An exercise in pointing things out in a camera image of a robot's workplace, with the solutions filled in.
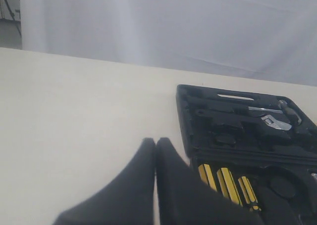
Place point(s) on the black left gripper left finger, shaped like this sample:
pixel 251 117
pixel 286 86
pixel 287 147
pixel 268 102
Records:
pixel 126 200

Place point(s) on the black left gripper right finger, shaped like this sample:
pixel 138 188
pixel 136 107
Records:
pixel 185 200

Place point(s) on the black plastic tool case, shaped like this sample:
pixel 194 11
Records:
pixel 280 165

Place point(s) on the large yellow black screwdriver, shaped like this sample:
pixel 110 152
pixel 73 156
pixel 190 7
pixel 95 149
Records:
pixel 207 176

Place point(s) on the middle yellow black screwdriver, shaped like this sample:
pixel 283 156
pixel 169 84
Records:
pixel 228 186

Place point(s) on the small yellow black screwdriver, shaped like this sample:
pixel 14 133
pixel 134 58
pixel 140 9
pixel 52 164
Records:
pixel 249 194

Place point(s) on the silver adjustable wrench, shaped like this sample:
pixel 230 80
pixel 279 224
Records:
pixel 270 121

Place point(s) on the claw hammer black handle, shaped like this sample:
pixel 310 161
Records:
pixel 245 110

